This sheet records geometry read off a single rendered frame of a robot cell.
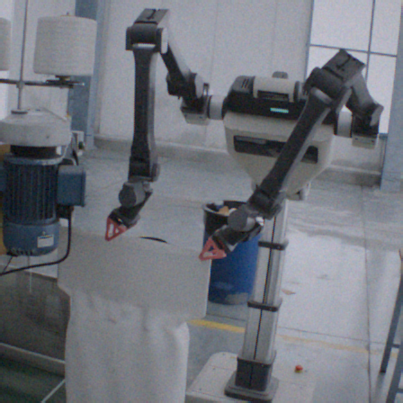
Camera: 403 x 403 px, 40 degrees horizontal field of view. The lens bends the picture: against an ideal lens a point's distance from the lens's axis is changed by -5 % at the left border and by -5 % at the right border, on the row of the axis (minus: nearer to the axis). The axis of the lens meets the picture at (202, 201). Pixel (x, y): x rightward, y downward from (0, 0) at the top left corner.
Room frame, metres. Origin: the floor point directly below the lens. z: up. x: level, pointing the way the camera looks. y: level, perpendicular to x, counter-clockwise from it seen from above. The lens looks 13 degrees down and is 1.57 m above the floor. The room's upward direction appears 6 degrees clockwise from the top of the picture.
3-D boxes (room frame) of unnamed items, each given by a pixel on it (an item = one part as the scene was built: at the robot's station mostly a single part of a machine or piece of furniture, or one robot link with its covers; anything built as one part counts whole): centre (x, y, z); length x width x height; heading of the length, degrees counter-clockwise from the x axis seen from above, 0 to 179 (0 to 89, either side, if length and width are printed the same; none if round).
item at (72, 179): (1.39, 0.33, 1.25); 0.10 x 0.08 x 0.12; 11
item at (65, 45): (1.51, 0.41, 1.61); 0.17 x 0.17 x 0.17
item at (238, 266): (3.90, -0.24, 0.32); 0.51 x 0.48 x 0.65; 166
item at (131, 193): (1.58, 0.19, 1.24); 0.11 x 0.09 x 0.12; 164
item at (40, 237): (1.36, 0.43, 1.21); 0.15 x 0.15 x 0.25
